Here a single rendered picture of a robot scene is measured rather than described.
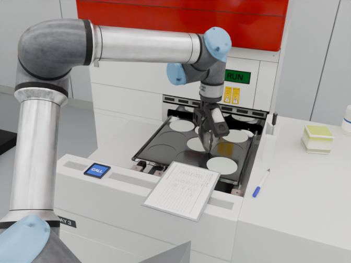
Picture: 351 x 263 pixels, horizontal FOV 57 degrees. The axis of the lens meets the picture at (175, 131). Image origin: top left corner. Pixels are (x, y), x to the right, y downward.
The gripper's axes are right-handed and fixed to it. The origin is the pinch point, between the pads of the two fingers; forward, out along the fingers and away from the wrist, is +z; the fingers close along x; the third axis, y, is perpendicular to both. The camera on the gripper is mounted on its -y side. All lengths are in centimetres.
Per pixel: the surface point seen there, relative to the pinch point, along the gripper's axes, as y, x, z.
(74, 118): 231, 26, 91
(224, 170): -11.0, 0.2, 1.3
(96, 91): 62, 27, -2
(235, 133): 9.4, -16.7, 1.3
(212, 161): -4.8, 1.4, 1.3
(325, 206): -41.0, -10.5, -5.3
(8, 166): 162, 86, 91
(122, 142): 30.9, 23.4, 9.3
